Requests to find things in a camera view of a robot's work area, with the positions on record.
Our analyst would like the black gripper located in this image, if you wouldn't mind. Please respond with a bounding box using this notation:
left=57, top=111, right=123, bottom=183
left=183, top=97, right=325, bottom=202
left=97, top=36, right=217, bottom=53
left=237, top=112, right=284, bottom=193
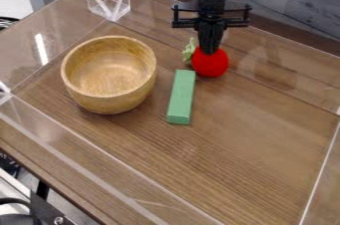
left=171, top=1, right=252, bottom=55

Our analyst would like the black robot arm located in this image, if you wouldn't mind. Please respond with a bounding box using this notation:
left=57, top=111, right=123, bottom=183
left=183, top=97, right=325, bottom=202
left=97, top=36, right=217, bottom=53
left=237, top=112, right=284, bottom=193
left=171, top=0, right=252, bottom=55

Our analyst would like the red knitted fruit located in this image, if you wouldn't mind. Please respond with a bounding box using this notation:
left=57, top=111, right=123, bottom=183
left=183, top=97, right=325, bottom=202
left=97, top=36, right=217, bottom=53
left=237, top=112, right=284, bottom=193
left=181, top=38, right=229, bottom=78

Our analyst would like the green rectangular block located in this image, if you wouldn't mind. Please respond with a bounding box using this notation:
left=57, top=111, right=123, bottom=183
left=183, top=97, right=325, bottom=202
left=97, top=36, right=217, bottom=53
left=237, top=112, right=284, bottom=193
left=167, top=70, right=195, bottom=124

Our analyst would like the wooden bowl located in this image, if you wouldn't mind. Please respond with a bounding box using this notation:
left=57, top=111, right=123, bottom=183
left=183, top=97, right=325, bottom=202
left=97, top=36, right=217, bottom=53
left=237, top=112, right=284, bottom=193
left=61, top=35, right=157, bottom=114

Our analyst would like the clear acrylic corner bracket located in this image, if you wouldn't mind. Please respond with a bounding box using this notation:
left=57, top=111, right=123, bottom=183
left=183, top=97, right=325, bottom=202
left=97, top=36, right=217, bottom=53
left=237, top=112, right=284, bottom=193
left=87, top=0, right=132, bottom=22

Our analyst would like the clear acrylic enclosure wall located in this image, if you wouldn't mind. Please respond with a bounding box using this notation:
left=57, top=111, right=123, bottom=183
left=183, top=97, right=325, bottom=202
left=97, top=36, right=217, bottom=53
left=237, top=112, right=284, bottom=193
left=0, top=0, right=340, bottom=225

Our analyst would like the black clamp with cable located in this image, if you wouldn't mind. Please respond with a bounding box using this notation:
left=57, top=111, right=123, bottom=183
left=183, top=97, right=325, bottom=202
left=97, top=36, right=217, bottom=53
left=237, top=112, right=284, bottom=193
left=0, top=193, right=79, bottom=225

